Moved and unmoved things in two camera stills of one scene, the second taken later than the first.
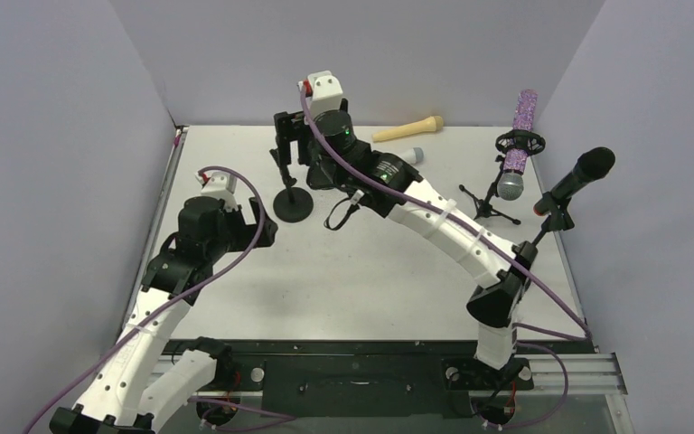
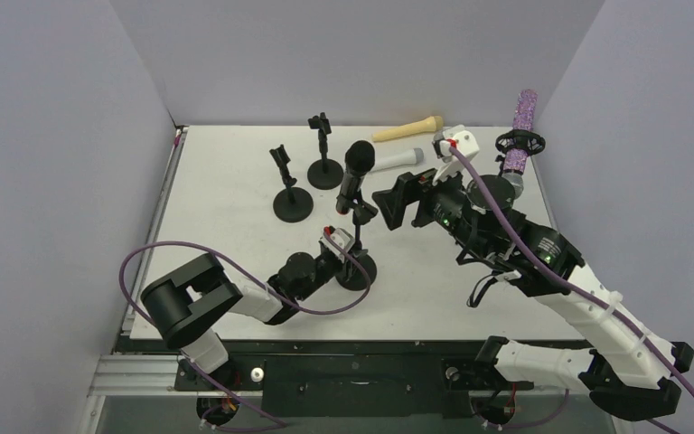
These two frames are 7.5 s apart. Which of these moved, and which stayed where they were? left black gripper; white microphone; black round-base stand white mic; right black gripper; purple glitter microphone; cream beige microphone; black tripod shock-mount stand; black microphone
Moved: left black gripper; black microphone; right black gripper
Stayed: white microphone; black tripod shock-mount stand; purple glitter microphone; black round-base stand white mic; cream beige microphone
